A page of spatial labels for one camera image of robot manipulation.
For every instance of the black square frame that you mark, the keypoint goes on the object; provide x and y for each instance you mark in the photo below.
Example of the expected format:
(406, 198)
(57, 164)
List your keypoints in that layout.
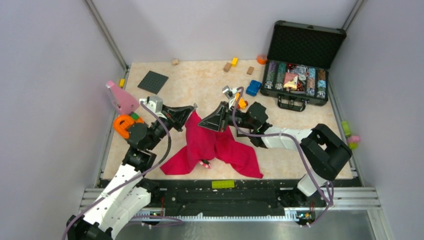
(240, 134)

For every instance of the orange plastic toy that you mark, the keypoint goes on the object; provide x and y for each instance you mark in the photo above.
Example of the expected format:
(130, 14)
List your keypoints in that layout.
(123, 122)

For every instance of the playing card box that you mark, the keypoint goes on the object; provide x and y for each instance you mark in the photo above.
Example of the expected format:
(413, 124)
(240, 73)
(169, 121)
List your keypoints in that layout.
(290, 81)

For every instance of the small yellow block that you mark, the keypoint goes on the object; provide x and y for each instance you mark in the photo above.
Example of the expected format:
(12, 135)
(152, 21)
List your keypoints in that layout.
(122, 83)

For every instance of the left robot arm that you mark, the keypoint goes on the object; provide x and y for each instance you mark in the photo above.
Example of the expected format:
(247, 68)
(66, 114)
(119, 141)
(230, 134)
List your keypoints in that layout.
(129, 191)

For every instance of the green pink toy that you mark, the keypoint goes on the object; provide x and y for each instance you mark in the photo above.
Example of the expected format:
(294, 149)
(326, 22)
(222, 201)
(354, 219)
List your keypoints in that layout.
(352, 140)

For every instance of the yellow toy car red wheels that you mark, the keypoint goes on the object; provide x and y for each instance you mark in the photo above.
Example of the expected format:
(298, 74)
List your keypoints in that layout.
(242, 104)

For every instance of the blue toy car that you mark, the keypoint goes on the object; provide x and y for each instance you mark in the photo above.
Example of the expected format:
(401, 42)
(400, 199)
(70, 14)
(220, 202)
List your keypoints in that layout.
(253, 88)

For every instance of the dark grey building baseplate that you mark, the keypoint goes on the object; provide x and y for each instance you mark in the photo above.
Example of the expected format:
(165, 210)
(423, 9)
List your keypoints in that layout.
(153, 82)

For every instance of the orange object behind case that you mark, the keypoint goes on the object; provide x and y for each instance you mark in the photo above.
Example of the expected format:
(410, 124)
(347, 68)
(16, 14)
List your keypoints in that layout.
(262, 59)

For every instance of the green flat brick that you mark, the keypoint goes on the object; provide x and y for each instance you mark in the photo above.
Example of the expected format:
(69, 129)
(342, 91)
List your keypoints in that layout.
(223, 184)

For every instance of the magenta garment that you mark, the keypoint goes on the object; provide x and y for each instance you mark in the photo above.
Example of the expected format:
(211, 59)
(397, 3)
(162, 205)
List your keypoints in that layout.
(204, 145)

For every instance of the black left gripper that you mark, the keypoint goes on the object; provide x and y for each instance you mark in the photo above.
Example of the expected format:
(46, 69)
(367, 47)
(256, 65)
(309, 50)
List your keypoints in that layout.
(178, 115)

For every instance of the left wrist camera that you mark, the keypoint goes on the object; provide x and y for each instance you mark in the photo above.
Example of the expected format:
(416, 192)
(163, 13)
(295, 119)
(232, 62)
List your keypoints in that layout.
(153, 103)

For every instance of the pink flower brooch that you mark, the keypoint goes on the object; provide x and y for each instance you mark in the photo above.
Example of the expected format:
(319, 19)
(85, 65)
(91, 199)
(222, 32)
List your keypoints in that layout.
(205, 163)

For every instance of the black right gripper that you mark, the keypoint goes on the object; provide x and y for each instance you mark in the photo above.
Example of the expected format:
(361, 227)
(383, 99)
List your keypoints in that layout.
(216, 121)

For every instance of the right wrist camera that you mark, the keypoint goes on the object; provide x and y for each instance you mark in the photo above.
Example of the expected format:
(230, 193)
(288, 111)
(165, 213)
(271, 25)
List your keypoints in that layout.
(230, 93)

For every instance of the black poker chip case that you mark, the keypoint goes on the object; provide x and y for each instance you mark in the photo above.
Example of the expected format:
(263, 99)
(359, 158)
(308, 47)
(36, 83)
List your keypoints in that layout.
(306, 50)

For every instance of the small tan wooden block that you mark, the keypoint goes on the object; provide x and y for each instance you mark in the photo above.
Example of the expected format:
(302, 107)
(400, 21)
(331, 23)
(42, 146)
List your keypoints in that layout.
(175, 62)

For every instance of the pink plastic piece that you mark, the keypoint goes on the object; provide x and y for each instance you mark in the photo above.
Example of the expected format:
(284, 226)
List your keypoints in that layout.
(123, 102)

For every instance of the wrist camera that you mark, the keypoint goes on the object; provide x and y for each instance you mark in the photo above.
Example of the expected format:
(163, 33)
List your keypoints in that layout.
(230, 93)
(153, 103)

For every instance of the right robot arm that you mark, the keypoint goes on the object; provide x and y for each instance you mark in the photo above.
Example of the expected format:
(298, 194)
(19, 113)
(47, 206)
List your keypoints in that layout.
(322, 152)

